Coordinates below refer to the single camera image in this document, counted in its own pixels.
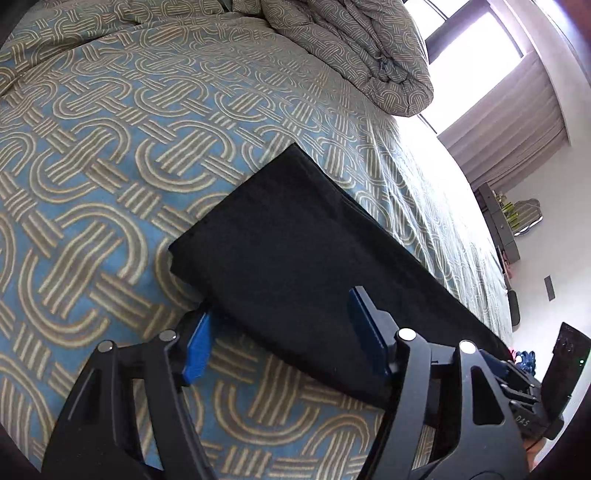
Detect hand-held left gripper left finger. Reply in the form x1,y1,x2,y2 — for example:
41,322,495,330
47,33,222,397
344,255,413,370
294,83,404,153
41,310,218,480

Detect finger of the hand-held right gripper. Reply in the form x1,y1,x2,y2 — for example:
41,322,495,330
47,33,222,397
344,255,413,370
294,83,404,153
479,351,544,408

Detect grey dressing table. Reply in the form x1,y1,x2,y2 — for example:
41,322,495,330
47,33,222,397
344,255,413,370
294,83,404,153
478,182,522,262

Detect bed with patterned blue sheet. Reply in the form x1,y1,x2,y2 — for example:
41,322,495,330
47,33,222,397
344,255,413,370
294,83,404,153
0,0,517,480

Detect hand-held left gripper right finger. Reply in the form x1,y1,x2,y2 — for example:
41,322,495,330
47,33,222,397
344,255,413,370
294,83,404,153
348,285,532,480

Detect folded patterned duvet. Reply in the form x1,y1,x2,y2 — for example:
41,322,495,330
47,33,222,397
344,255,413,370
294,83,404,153
231,0,435,117

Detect dark framed window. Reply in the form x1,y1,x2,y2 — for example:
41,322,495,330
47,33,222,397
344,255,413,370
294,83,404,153
406,0,526,136

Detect grey beige curtain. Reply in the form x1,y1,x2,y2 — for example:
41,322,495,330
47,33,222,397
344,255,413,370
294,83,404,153
438,54,570,193

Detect black pants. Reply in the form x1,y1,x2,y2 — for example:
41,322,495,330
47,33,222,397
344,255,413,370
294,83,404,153
168,143,513,409

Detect wavy edged mirror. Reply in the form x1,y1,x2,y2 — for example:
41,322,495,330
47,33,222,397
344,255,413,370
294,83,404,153
512,198,542,237

